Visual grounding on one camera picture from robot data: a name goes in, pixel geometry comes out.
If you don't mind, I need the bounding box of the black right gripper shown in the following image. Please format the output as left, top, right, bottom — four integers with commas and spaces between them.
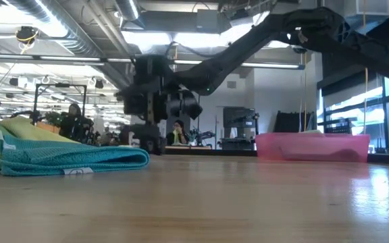
128, 55, 205, 155

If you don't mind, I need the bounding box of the teal microfiber towel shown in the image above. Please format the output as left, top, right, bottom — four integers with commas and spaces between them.
0, 134, 151, 178

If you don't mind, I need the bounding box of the yellow microfiber towel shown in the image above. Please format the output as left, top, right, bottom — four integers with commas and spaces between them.
0, 116, 80, 144

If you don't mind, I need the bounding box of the person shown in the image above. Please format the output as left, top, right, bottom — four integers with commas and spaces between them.
99, 126, 115, 146
58, 103, 96, 144
165, 119, 191, 146

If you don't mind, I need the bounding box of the black equipment cabinet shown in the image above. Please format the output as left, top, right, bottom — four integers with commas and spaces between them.
222, 106, 260, 152

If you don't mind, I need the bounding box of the green potted plant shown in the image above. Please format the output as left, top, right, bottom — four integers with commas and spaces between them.
43, 111, 64, 128

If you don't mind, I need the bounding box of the black folded rack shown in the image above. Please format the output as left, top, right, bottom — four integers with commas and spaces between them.
273, 111, 317, 134

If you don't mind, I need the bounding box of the pink plastic bin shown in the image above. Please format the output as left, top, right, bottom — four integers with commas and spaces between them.
255, 132, 372, 164

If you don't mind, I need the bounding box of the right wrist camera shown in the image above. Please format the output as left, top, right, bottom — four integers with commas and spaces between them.
115, 86, 147, 116

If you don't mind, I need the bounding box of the black rack frame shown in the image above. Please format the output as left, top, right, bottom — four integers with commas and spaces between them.
31, 83, 88, 128

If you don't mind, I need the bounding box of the yellow hanging cable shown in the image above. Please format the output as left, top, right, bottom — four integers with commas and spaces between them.
362, 0, 369, 136
302, 52, 308, 132

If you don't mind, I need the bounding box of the black ceiling cable reel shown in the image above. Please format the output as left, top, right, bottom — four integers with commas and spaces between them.
14, 26, 40, 45

